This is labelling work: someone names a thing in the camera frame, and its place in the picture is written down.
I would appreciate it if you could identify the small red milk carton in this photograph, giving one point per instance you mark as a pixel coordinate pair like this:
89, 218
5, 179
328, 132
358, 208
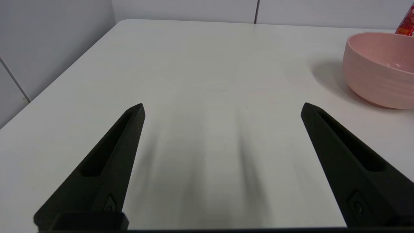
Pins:
407, 24

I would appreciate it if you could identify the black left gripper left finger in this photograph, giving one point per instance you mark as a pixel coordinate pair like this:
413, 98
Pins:
110, 168

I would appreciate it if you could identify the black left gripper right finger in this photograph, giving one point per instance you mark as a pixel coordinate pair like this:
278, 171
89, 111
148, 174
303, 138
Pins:
343, 161

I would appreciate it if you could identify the pink ribbed bowl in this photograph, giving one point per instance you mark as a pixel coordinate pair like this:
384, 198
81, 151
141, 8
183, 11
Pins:
375, 74

